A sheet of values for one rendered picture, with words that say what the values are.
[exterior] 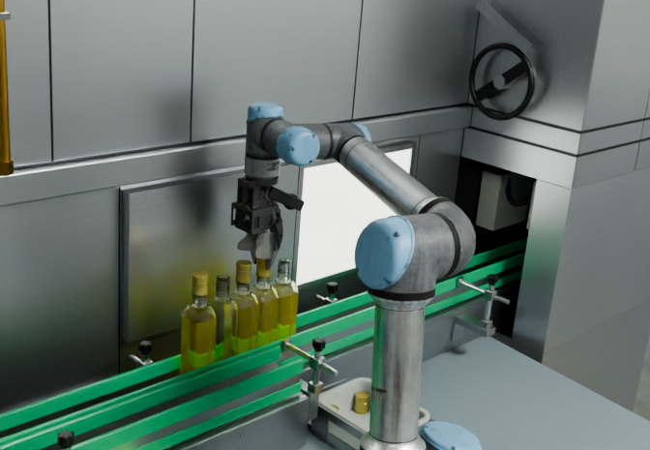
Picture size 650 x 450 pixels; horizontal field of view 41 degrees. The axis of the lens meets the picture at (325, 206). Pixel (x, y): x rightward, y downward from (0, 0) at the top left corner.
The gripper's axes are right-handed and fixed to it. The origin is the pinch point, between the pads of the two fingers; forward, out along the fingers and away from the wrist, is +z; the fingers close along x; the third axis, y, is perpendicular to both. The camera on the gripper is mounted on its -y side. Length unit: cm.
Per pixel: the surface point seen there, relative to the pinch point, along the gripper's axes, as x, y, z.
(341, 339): 4.7, -22.7, 24.4
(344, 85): -14, -36, -34
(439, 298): 5, -61, 23
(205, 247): -11.9, 7.2, -0.8
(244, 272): 1.2, 6.7, 0.8
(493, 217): -6, -100, 11
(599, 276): 25, -113, 23
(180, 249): -12.1, 14.0, -1.8
